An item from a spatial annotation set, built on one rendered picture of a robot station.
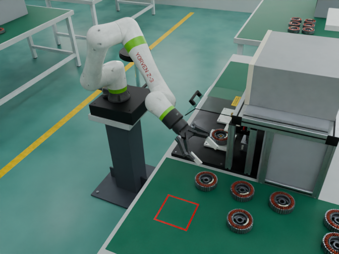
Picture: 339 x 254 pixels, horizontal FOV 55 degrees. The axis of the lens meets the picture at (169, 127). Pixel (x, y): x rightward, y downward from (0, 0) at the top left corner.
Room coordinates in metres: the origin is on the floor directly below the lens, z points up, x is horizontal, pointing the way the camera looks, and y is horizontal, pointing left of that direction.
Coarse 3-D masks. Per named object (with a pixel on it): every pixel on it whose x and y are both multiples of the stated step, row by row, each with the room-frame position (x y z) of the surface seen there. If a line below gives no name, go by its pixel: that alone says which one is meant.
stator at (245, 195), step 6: (240, 180) 1.10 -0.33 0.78; (234, 186) 1.06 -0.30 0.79; (240, 186) 1.08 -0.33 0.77; (246, 186) 1.07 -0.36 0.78; (252, 186) 1.06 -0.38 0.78; (234, 192) 1.02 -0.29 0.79; (240, 192) 1.03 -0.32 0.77; (246, 192) 1.04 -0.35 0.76; (252, 192) 1.02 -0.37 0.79; (234, 198) 1.01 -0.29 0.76; (240, 198) 0.99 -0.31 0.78; (246, 198) 0.99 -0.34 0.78; (252, 198) 1.01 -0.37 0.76
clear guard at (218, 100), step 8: (208, 88) 1.52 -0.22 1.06; (216, 88) 1.51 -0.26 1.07; (224, 88) 1.51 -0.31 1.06; (200, 96) 1.48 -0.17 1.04; (208, 96) 1.43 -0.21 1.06; (216, 96) 1.43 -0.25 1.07; (224, 96) 1.43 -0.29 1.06; (232, 96) 1.42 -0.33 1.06; (240, 96) 1.42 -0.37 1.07; (200, 104) 1.36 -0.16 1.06; (208, 104) 1.36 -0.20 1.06; (216, 104) 1.35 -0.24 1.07; (224, 104) 1.35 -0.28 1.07; (216, 112) 1.28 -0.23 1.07; (224, 112) 1.28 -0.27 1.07; (232, 112) 1.28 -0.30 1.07
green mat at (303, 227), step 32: (160, 192) 1.08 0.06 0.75; (192, 192) 1.07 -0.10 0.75; (224, 192) 1.06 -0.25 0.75; (256, 192) 1.05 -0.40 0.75; (288, 192) 1.04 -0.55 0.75; (128, 224) 0.90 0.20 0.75; (160, 224) 0.89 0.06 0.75; (192, 224) 0.88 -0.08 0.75; (224, 224) 0.87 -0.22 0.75; (256, 224) 0.87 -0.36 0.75; (288, 224) 0.86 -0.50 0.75; (320, 224) 0.85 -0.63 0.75
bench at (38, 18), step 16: (32, 16) 3.95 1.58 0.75; (48, 16) 3.92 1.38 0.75; (64, 16) 3.96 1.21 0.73; (16, 32) 3.42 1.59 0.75; (32, 32) 3.48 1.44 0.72; (0, 48) 3.08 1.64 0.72; (32, 48) 4.41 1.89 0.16; (48, 48) 4.28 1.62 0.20; (80, 64) 4.10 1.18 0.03; (32, 80) 3.37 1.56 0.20
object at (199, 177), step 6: (198, 174) 1.15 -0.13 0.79; (204, 174) 1.15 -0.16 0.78; (210, 174) 1.15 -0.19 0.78; (198, 180) 1.11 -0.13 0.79; (204, 180) 1.13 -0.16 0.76; (210, 180) 1.13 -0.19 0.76; (216, 180) 1.11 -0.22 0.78; (198, 186) 1.08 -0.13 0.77; (204, 186) 1.07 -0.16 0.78; (210, 186) 1.07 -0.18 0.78
